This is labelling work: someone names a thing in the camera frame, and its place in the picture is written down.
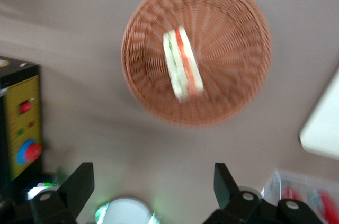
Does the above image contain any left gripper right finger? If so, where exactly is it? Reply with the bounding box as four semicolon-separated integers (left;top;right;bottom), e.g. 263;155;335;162
203;163;262;224

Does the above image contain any black food warmer cabinet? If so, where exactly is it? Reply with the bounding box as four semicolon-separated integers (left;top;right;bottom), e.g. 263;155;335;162
0;56;44;201

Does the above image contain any cream plastic tray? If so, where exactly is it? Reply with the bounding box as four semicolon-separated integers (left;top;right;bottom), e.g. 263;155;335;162
299;67;339;161

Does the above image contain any clear acrylic bottle rack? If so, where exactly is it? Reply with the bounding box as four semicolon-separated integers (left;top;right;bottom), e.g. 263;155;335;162
261;168;339;224

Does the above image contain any brown wicker basket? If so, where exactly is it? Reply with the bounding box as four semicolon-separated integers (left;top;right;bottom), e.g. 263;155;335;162
121;0;273;129

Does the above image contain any triangle sandwich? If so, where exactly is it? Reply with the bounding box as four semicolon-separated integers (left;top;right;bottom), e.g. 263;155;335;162
162;25;204;103

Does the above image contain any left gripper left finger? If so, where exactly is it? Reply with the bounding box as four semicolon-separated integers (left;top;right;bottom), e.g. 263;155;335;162
29;162;95;224

